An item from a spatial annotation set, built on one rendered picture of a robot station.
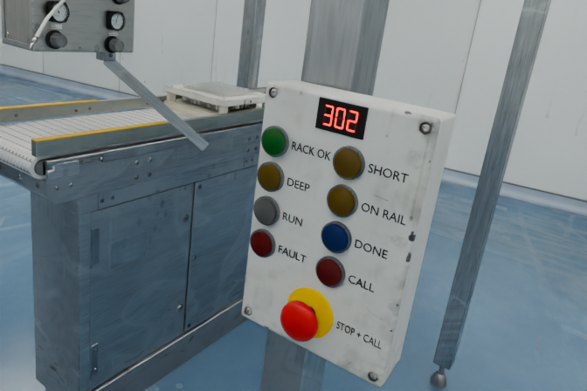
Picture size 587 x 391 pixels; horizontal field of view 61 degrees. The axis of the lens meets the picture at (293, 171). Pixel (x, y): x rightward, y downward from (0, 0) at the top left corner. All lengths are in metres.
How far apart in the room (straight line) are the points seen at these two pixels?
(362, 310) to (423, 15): 3.92
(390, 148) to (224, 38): 4.64
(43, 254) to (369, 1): 1.12
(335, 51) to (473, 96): 3.77
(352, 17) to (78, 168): 0.79
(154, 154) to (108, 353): 0.58
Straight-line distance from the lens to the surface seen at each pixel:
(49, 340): 1.55
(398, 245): 0.44
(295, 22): 4.66
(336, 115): 0.44
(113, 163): 1.21
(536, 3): 1.57
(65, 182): 1.15
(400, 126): 0.42
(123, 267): 1.42
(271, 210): 0.49
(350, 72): 0.50
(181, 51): 5.33
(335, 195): 0.45
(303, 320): 0.49
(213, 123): 1.41
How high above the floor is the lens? 1.16
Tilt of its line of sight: 17 degrees down
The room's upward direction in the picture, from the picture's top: 8 degrees clockwise
